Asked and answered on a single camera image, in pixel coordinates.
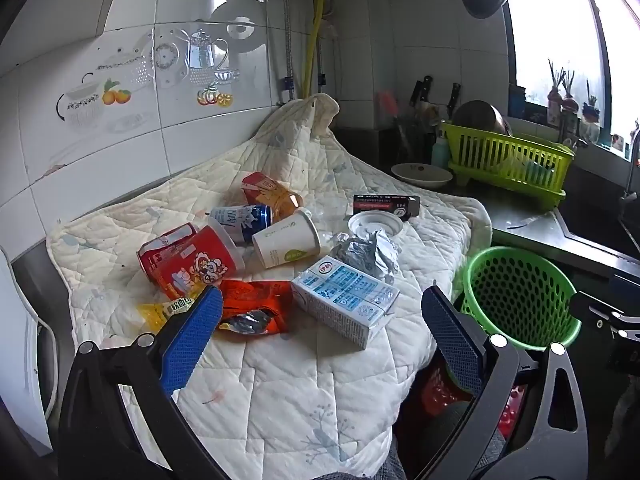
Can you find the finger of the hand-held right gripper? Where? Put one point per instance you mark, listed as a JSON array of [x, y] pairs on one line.
[[625, 284], [605, 315]]

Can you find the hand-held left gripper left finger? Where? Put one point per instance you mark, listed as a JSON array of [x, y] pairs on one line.
[[192, 340]]

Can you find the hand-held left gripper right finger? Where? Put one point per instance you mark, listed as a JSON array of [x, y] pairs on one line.
[[452, 340]]

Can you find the green plastic basket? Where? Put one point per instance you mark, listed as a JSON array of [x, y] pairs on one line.
[[520, 300]]

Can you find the white and blue milk carton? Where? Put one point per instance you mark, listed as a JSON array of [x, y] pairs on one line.
[[345, 295]]

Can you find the silver foil wrapper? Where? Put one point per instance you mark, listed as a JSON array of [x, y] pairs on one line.
[[365, 255]]

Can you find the white paper cup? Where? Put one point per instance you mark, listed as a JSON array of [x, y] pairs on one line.
[[285, 240]]

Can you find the black cardboard box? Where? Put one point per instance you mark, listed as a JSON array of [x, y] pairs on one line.
[[385, 205]]

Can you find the yellow snack packet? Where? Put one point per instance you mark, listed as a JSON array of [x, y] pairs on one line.
[[155, 312]]

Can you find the red plastic stool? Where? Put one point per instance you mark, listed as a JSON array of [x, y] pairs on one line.
[[440, 390]]

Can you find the steel sink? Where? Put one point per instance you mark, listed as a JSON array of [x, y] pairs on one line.
[[600, 220]]

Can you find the orange snack wrapper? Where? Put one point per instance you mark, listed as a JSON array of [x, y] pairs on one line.
[[255, 300]]

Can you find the red printed snack cup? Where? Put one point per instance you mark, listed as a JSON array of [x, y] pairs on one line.
[[200, 265]]

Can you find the red soda can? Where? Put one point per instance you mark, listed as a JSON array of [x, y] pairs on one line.
[[160, 250]]

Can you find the white quilted blanket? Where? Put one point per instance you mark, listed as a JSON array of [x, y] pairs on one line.
[[280, 385]]

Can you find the steel faucet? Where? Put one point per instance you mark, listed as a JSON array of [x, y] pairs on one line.
[[631, 170]]

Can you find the blue and white can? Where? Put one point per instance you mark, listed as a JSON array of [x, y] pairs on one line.
[[240, 220]]

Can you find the clear plastic cup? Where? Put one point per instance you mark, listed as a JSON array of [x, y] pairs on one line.
[[375, 222]]

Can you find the green dish rack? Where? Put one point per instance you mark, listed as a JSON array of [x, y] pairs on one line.
[[510, 165]]

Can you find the orange plastic bottle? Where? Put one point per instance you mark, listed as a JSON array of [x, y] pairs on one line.
[[272, 195]]

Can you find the white appliance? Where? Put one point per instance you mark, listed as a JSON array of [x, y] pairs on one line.
[[25, 360]]

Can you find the white ceramic bowl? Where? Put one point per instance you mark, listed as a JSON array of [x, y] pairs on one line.
[[420, 174]]

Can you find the potted plant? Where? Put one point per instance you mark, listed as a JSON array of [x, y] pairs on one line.
[[554, 102], [570, 110], [591, 115]]

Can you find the teal plastic bottle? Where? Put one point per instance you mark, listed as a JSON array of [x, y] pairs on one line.
[[440, 152]]

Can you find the blue container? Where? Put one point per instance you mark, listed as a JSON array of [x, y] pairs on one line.
[[517, 102]]

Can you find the steel pot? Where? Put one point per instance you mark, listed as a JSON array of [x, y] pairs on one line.
[[480, 117]]

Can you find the red kitchen brush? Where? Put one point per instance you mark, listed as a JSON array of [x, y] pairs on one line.
[[389, 105]]

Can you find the window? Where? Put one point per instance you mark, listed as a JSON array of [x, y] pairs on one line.
[[565, 25]]

